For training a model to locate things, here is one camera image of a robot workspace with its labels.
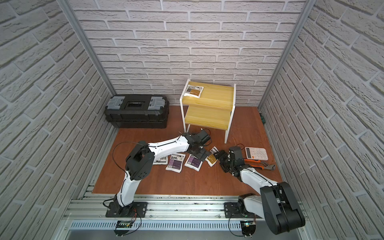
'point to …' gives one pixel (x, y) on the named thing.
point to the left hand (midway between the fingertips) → (202, 152)
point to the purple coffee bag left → (176, 162)
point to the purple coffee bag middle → (193, 163)
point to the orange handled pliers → (264, 165)
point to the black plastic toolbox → (137, 111)
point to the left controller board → (123, 224)
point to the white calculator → (258, 153)
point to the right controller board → (248, 227)
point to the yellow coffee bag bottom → (194, 91)
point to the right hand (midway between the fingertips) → (216, 157)
